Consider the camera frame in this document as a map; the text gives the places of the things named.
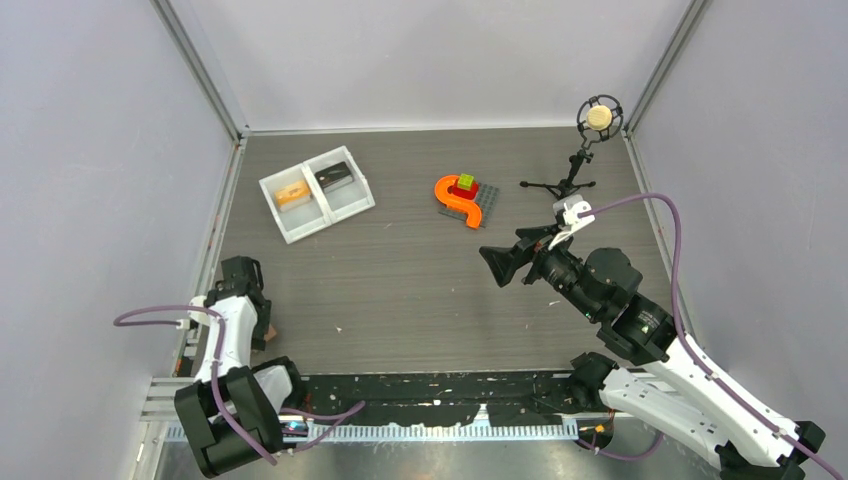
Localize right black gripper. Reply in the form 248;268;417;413
477;222;601;320

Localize pink leather card holder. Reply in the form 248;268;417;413
263;325;278;343

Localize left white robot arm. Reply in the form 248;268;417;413
174;256;307;479

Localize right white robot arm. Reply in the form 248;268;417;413
479;226;826;479

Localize orange card box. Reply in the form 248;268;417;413
273;180;312;212

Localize black card box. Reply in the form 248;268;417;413
314;161;354;194

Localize orange S-shaped toy track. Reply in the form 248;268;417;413
434;175;483;229

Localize grey toy baseplate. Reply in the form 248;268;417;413
438;183;500;229

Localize black tripod mic stand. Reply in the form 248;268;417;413
519;140;597;200

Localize green toy brick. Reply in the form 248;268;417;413
455;174;476;192

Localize red toy brick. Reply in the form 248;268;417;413
451;180;480;201

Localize white two-compartment tray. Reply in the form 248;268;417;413
258;146;376;244

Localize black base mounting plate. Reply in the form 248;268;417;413
284;371;615;428

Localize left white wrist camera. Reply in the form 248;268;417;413
177;295;210;330

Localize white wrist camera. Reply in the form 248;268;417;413
548;194;595;250
177;295;210;330

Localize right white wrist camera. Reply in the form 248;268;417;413
548;194;595;250

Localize aluminium frame rail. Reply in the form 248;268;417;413
140;376;743;444

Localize microphone with shock mount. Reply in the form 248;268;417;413
576;94;624;148

